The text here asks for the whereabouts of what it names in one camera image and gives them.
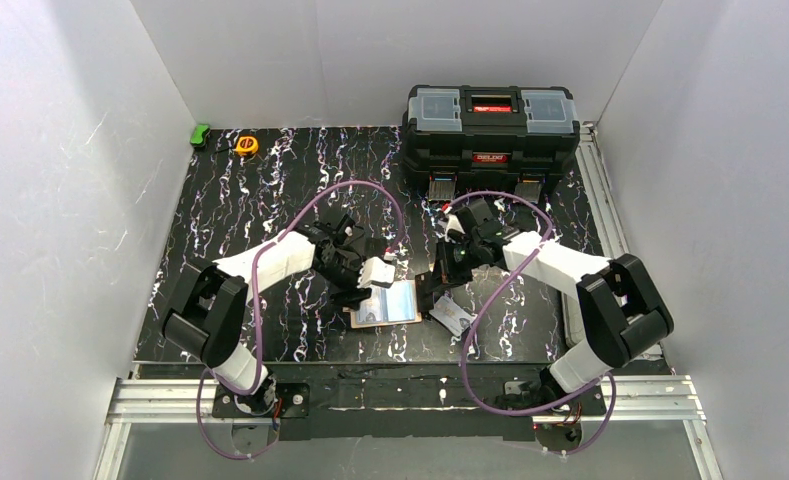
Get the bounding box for aluminium frame rail right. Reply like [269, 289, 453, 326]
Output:
[576, 122, 664, 359]

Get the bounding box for beige card holder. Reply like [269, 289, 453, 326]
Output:
[350, 280, 422, 329]

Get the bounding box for yellow tape measure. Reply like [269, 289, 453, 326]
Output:
[234, 135, 259, 157]

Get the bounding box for silver toolbox latch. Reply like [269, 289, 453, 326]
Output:
[427, 173, 456, 202]
[513, 177, 544, 203]

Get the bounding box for grey pad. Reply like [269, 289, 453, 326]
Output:
[561, 294, 585, 348]

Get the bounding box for silver toolbox latch right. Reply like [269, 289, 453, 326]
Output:
[513, 177, 544, 203]

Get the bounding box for white card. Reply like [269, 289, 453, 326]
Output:
[429, 296, 476, 337]

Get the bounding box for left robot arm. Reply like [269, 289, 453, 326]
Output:
[161, 215, 395, 396]

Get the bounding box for aluminium frame rail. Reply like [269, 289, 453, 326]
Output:
[94, 375, 723, 479]
[576, 122, 664, 359]

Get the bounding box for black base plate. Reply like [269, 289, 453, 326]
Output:
[211, 360, 674, 442]

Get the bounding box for black plastic toolbox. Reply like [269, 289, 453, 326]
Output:
[400, 85, 581, 202]

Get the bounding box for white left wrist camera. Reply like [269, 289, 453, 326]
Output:
[357, 257, 396, 289]

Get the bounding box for aluminium frame rail front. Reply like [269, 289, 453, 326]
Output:
[94, 375, 723, 479]

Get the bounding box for silver toolbox latch left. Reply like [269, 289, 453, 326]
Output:
[427, 173, 456, 202]

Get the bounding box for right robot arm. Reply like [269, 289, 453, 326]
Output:
[415, 199, 674, 404]

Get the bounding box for green plastic object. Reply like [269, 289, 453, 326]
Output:
[189, 124, 211, 150]

